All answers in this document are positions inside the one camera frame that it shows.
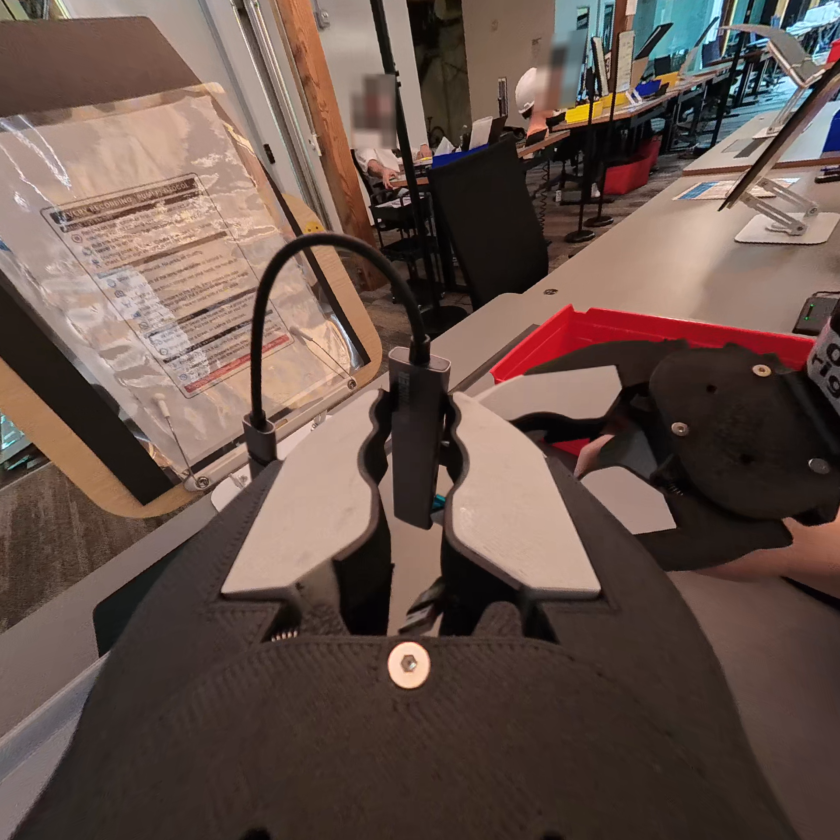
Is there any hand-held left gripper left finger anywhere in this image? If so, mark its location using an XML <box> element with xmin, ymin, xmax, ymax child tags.
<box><xmin>221</xmin><ymin>389</ymin><xmax>395</xmax><ymax>599</ymax></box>

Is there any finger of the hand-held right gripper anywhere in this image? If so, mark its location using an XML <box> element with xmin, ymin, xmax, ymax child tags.
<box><xmin>476</xmin><ymin>364</ymin><xmax>624</xmax><ymax>447</ymax></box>
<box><xmin>577</xmin><ymin>462</ymin><xmax>678</xmax><ymax>537</ymax></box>

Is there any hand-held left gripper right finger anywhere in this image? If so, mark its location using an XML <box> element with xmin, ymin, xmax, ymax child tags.
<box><xmin>443</xmin><ymin>392</ymin><xmax>602</xmax><ymax>601</ymax></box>

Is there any red plastic bin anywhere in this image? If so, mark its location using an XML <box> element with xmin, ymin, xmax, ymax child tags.
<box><xmin>489</xmin><ymin>304</ymin><xmax>818</xmax><ymax>459</ymax></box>

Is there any silver usb hub with cable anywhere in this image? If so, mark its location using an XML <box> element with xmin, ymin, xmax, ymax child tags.
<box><xmin>241</xmin><ymin>233</ymin><xmax>455</xmax><ymax>531</ymax></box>

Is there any person's right hand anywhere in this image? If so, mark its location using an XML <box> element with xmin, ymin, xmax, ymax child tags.
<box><xmin>574</xmin><ymin>435</ymin><xmax>616</xmax><ymax>480</ymax></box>

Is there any black charger green light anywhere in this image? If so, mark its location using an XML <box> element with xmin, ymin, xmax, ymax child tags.
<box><xmin>792</xmin><ymin>294</ymin><xmax>836</xmax><ymax>337</ymax></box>

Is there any black office chair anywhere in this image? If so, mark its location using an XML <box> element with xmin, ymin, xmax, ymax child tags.
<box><xmin>427</xmin><ymin>134</ymin><xmax>551</xmax><ymax>311</ymax></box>

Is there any dark green desk mat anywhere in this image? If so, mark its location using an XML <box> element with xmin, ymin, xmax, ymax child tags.
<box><xmin>92</xmin><ymin>577</ymin><xmax>166</xmax><ymax>657</ymax></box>

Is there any tilted board on stand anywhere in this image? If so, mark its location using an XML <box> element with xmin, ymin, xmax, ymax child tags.
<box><xmin>717</xmin><ymin>25</ymin><xmax>840</xmax><ymax>245</ymax></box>

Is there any red storage crate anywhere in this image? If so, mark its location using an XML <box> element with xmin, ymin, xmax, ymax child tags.
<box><xmin>602</xmin><ymin>136</ymin><xmax>662</xmax><ymax>196</ymax></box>

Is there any blue white paper sheet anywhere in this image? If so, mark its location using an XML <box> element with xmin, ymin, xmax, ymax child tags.
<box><xmin>671</xmin><ymin>177</ymin><xmax>800</xmax><ymax>202</ymax></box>

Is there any black pole stand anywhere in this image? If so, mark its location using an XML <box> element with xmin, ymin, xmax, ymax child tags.
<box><xmin>369</xmin><ymin>0</ymin><xmax>468</xmax><ymax>337</ymax></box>

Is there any wooden-edged sign stand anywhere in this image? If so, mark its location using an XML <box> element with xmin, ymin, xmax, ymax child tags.
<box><xmin>0</xmin><ymin>16</ymin><xmax>385</xmax><ymax>519</ymax></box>

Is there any long wooden workbench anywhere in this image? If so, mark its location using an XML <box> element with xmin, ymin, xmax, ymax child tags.
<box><xmin>518</xmin><ymin>59</ymin><xmax>782</xmax><ymax>161</ymax></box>

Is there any wooden support post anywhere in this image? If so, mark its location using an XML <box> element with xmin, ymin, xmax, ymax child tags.
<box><xmin>272</xmin><ymin>0</ymin><xmax>389</xmax><ymax>293</ymax></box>

